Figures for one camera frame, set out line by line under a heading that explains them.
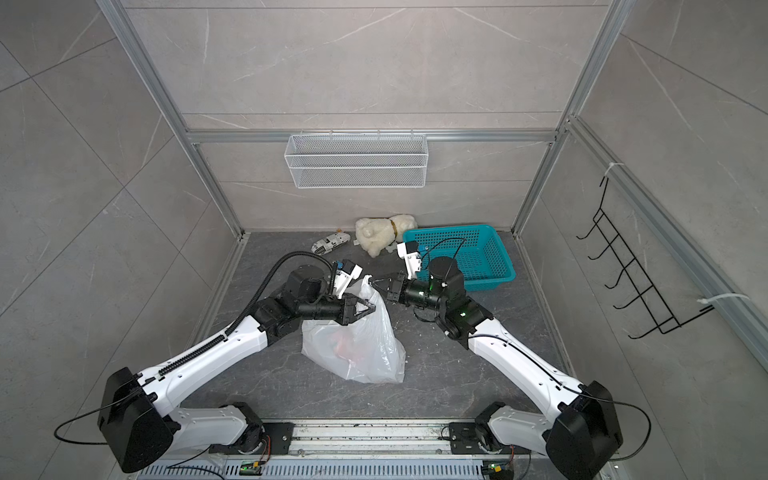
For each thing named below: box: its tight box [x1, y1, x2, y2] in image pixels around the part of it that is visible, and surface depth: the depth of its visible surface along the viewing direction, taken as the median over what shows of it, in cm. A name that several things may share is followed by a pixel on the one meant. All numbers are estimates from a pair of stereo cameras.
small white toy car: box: [311, 232, 351, 255], surface depth 115 cm
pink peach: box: [333, 333, 357, 359], surface depth 85 cm
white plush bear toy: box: [355, 214, 418, 258], surface depth 112 cm
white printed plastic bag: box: [301, 275, 406, 384], surface depth 79 cm
